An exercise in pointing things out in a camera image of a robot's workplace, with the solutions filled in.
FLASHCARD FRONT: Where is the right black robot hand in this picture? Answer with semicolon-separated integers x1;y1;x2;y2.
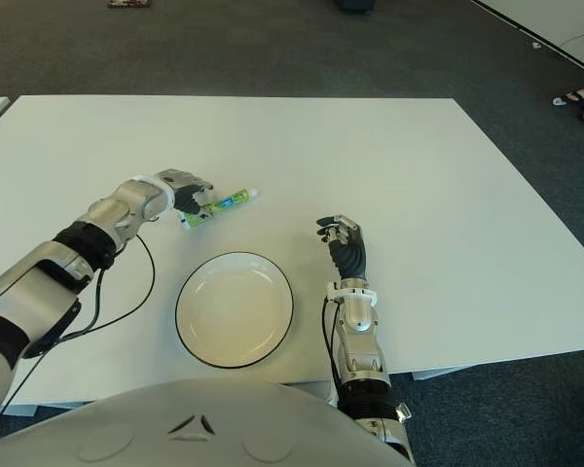
314;214;369;282

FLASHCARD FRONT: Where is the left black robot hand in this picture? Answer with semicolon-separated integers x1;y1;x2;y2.
155;168;214;215

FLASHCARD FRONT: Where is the green toothpaste tube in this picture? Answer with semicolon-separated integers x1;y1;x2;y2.
180;187;261;230

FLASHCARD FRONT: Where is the white plate black rim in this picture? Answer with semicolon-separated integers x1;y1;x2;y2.
175;250;297;369

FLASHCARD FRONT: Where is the white table underframe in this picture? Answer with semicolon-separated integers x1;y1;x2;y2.
411;367;466;382

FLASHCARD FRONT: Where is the grey robot torso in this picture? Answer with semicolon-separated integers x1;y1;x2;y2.
0;377;415;467

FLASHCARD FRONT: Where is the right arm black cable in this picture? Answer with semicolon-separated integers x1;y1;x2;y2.
320;297;345;390

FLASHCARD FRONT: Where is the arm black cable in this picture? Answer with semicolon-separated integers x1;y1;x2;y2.
320;297;345;390
0;232;157;417

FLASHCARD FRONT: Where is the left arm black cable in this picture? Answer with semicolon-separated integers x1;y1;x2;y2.
0;232;157;417

